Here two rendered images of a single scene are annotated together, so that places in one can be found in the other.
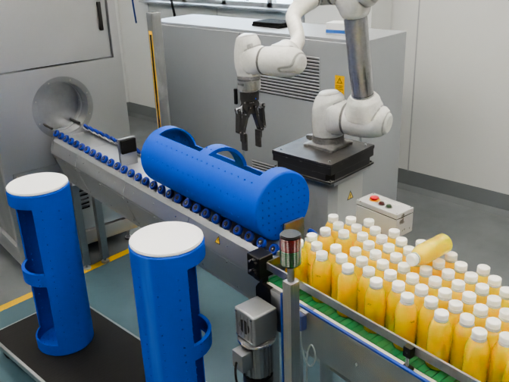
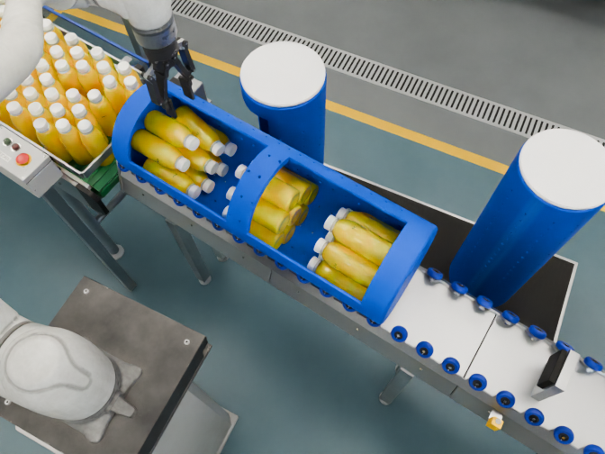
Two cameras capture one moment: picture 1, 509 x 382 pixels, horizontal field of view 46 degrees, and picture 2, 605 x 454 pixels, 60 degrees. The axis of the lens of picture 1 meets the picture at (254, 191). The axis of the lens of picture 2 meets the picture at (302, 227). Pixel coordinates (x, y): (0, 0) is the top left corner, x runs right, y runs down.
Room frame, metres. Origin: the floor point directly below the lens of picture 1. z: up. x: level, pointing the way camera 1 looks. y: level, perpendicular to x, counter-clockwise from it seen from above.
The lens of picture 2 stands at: (3.21, 0.05, 2.33)
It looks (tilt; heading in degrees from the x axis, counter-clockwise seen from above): 63 degrees down; 164
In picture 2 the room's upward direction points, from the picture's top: 2 degrees counter-clockwise
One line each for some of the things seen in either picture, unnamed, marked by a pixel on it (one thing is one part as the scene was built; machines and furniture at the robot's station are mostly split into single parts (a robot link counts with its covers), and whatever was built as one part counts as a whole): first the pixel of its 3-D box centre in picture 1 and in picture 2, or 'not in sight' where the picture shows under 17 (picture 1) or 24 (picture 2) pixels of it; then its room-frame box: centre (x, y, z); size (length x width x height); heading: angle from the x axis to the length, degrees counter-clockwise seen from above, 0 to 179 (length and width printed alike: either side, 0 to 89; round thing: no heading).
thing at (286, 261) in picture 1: (290, 255); not in sight; (1.59, -0.10, 1.18); 0.06 x 0.06 x 0.05
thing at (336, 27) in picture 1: (346, 28); not in sight; (4.12, -0.65, 1.48); 0.24 x 0.12 x 0.08; 54
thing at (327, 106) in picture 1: (329, 112); (54, 371); (2.85, -0.38, 1.26); 0.18 x 0.16 x 0.22; 53
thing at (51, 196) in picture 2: not in sight; (91, 240); (2.13, -0.50, 0.50); 0.04 x 0.04 x 1.00; 38
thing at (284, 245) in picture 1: (290, 242); not in sight; (1.59, -0.10, 1.23); 0.06 x 0.06 x 0.04
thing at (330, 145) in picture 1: (325, 139); (92, 390); (2.87, -0.36, 1.13); 0.22 x 0.18 x 0.06; 46
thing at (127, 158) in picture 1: (128, 151); (551, 374); (3.15, 0.68, 1.00); 0.10 x 0.04 x 0.15; 128
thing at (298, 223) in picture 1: (292, 234); not in sight; (2.11, -0.14, 0.99); 0.10 x 0.02 x 0.12; 128
